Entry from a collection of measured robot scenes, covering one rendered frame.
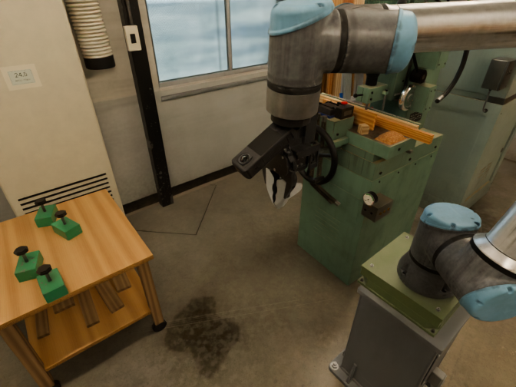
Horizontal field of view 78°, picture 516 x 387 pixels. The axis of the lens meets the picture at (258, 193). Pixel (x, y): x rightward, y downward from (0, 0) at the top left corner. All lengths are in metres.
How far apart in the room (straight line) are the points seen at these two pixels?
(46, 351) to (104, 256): 0.48
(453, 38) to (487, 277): 0.55
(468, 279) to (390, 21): 0.65
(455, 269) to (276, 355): 0.98
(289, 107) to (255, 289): 1.49
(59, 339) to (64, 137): 0.97
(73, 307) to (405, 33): 1.70
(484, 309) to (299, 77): 0.71
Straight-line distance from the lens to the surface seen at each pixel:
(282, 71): 0.51
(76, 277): 1.43
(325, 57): 0.51
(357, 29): 0.52
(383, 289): 1.21
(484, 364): 1.96
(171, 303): 1.90
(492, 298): 0.94
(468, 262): 0.96
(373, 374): 1.53
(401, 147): 1.53
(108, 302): 1.75
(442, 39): 0.74
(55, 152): 1.96
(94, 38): 2.00
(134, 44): 2.15
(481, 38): 0.78
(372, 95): 1.62
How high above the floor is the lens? 1.47
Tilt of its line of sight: 33 degrees down
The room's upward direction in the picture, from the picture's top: straight up
